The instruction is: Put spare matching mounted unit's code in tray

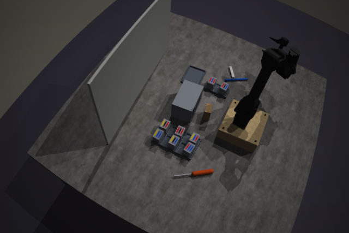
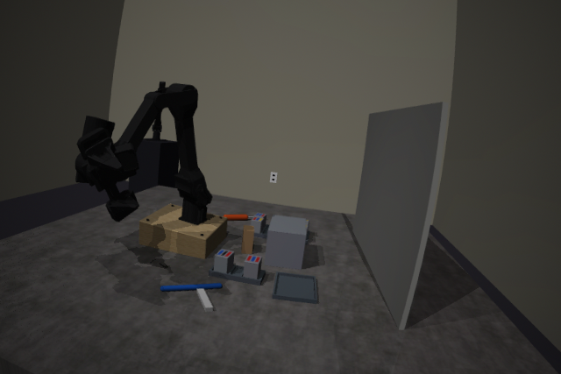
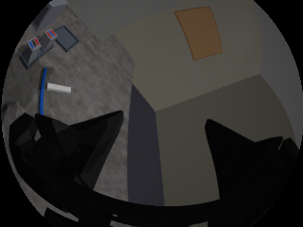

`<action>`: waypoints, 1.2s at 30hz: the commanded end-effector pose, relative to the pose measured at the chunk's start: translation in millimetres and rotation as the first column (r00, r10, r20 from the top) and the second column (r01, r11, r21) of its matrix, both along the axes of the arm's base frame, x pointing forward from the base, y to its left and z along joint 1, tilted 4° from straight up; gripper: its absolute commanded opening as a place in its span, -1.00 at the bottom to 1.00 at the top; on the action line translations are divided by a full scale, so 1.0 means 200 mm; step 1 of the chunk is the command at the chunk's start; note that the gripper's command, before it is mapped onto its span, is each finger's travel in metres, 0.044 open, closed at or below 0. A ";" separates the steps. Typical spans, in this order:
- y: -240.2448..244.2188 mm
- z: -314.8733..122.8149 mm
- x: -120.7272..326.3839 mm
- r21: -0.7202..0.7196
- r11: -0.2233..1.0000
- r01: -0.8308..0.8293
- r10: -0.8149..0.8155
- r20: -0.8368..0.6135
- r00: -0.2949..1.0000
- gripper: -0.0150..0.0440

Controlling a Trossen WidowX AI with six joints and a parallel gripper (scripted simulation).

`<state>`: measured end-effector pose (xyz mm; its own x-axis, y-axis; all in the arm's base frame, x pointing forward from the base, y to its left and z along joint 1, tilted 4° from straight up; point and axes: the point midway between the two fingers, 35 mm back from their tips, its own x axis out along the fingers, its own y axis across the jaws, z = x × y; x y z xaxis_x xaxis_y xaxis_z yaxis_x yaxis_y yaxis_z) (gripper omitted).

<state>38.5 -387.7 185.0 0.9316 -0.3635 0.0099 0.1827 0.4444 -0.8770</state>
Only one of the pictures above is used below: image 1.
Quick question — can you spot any grey flat panel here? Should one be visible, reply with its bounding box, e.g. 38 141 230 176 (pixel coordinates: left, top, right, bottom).
87 0 171 145

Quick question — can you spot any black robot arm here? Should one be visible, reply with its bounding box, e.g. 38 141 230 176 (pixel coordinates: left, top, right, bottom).
233 47 300 130

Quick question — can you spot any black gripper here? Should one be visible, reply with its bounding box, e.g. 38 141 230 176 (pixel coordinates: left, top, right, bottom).
270 37 289 49

